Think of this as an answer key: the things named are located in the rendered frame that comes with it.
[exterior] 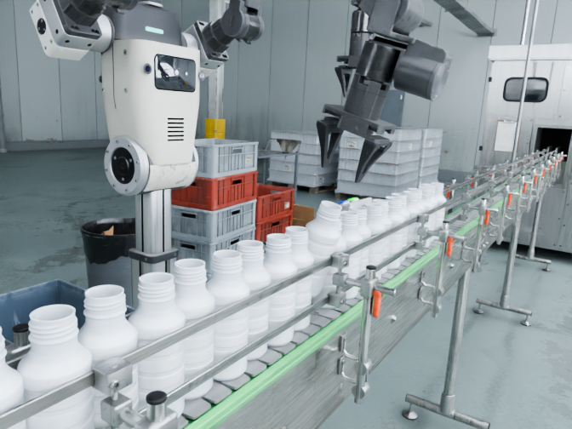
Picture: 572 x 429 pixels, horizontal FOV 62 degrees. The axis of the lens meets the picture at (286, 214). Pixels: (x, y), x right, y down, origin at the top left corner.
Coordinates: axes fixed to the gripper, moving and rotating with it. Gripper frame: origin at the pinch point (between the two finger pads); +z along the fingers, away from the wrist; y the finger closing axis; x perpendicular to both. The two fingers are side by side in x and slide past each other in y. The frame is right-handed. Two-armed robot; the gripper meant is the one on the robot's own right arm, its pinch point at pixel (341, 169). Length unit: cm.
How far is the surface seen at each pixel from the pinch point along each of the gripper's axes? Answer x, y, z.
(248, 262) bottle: -19.3, -0.1, 12.1
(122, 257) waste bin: 96, -150, 120
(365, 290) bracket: -1.1, 11.2, 16.2
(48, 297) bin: -13, -52, 51
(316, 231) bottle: -2.8, 0.5, 10.4
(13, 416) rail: -53, 4, 15
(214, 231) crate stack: 170, -149, 119
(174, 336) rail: -36.2, 3.9, 14.4
